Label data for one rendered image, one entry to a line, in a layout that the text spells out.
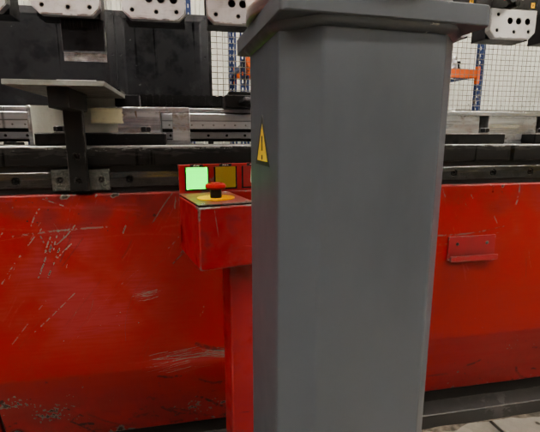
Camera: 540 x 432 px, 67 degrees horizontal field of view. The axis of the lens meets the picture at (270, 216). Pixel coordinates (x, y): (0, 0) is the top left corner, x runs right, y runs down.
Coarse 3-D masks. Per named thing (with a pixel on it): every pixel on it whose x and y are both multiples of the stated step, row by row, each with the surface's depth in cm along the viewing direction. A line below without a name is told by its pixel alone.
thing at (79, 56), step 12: (60, 24) 98; (72, 24) 99; (84, 24) 99; (96, 24) 100; (72, 36) 99; (84, 36) 100; (96, 36) 100; (72, 48) 100; (84, 48) 100; (96, 48) 101; (72, 60) 101; (84, 60) 102; (96, 60) 102
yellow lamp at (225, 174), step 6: (216, 168) 85; (222, 168) 86; (228, 168) 86; (234, 168) 87; (216, 174) 86; (222, 174) 86; (228, 174) 87; (234, 174) 87; (216, 180) 86; (222, 180) 86; (228, 180) 87; (234, 180) 87; (228, 186) 87; (234, 186) 88
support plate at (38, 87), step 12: (12, 84) 75; (24, 84) 76; (36, 84) 76; (48, 84) 76; (60, 84) 77; (72, 84) 77; (84, 84) 77; (96, 84) 78; (108, 84) 82; (96, 96) 98; (108, 96) 98; (120, 96) 98
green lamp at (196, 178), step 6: (186, 168) 83; (192, 168) 83; (198, 168) 84; (204, 168) 84; (186, 174) 83; (192, 174) 84; (198, 174) 84; (204, 174) 85; (186, 180) 83; (192, 180) 84; (198, 180) 84; (204, 180) 85; (192, 186) 84; (198, 186) 84; (204, 186) 85
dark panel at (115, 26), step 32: (0, 32) 140; (32, 32) 142; (128, 32) 148; (160, 32) 150; (192, 32) 152; (0, 64) 142; (32, 64) 144; (64, 64) 146; (96, 64) 148; (128, 64) 150; (160, 64) 152; (192, 64) 154; (0, 96) 144; (32, 96) 146
